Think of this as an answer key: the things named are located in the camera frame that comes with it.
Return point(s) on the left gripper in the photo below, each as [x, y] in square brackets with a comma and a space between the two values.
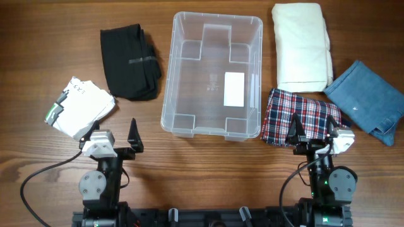
[129, 153]

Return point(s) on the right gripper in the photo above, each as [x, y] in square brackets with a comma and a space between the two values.
[308, 144]

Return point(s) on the red plaid shirt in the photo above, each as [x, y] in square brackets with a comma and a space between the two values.
[312, 114]

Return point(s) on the white printed shirt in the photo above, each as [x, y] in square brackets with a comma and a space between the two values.
[80, 104]

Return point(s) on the blue denim jeans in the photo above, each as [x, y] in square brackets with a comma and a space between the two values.
[372, 103]

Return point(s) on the black garment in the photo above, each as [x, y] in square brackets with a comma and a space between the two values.
[130, 63]

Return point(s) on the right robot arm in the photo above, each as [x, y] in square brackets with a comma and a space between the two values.
[332, 187]

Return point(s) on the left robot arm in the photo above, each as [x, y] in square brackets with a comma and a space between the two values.
[100, 188]

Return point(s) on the folded cream white cloth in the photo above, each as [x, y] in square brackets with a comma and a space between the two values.
[302, 48]

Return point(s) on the white label in bin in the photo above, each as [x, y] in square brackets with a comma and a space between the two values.
[233, 90]

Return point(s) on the clear plastic storage bin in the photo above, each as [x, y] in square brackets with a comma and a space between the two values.
[203, 48]

